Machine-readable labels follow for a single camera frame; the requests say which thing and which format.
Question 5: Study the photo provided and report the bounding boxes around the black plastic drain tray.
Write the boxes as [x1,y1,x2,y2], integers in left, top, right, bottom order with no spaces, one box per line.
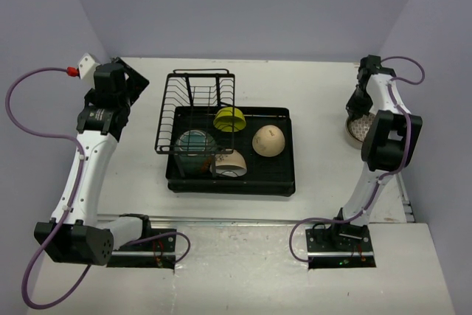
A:
[165,106,296,197]

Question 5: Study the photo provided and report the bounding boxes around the teal glazed bowl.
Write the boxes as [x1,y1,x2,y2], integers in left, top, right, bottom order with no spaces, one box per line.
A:
[175,129,217,175]

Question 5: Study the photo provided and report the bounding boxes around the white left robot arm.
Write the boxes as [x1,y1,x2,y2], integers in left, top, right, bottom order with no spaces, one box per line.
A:
[34,55,153,266]

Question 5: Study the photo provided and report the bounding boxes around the brown patterned bowl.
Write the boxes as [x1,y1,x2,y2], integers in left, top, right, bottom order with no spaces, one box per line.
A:
[347,114,375,142]

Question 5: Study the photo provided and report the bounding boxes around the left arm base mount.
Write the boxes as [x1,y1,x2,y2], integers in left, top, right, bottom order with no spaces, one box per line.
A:
[106,235,176,270]

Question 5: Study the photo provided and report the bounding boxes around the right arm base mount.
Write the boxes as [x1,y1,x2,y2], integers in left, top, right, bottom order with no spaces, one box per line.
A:
[305,223,376,269]

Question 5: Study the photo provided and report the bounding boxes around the cream floral bowl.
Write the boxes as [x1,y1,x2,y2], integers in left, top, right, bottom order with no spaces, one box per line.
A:
[210,149,247,178]

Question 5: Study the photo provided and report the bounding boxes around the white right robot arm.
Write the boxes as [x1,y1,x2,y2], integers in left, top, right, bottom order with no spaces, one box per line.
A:
[328,55,423,252]

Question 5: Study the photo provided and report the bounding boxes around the black wire dish rack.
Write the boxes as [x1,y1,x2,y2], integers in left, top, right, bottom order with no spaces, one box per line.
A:
[155,69,235,179]

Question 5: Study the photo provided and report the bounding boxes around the aluminium table rail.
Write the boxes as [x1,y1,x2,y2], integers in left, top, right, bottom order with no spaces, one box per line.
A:
[95,213,333,228]

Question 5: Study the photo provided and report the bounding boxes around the tan wooden bowl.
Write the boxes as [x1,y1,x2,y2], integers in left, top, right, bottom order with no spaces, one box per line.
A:
[252,125,285,158]

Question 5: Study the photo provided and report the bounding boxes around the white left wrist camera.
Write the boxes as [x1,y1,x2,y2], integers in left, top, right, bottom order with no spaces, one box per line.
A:
[78,53,100,86]

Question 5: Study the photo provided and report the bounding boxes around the yellow green bowl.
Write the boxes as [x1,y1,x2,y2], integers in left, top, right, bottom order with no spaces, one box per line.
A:
[213,107,246,133]

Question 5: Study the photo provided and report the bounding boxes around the large beige ceramic bowl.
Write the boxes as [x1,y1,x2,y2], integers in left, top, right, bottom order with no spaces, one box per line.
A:
[344,120,364,150]

